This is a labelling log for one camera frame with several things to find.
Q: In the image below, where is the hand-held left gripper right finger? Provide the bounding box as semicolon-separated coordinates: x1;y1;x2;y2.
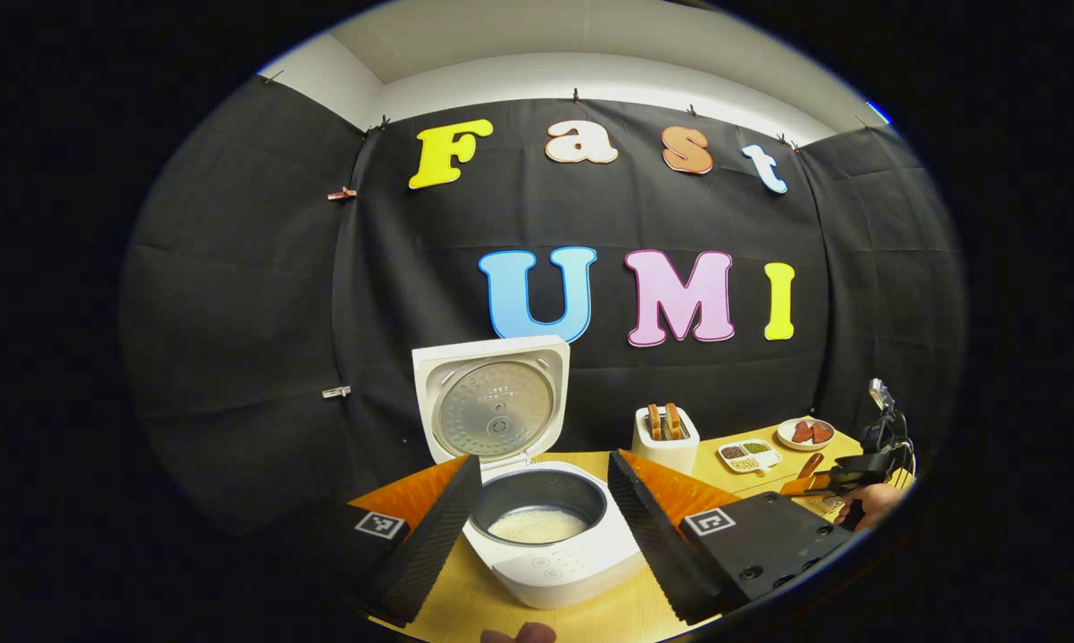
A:
606;448;859;628

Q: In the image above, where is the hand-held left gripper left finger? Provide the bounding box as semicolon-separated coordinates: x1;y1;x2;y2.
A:
327;455;485;628

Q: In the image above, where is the white rice cooker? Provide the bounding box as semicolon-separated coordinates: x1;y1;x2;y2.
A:
412;335;647;611

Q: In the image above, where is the white rice heap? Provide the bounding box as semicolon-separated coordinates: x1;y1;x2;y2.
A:
487;507;589;545

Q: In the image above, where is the small white round plate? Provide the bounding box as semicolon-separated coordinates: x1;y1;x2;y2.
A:
776;417;837;453

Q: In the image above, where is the white divided bean dish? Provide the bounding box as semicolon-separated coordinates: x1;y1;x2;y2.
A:
717;439;783;475

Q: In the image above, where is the white toaster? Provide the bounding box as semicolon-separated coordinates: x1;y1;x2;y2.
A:
632;402;702;477

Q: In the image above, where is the black backdrop cloth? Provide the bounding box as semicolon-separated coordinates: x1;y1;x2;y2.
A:
119;76;968;537

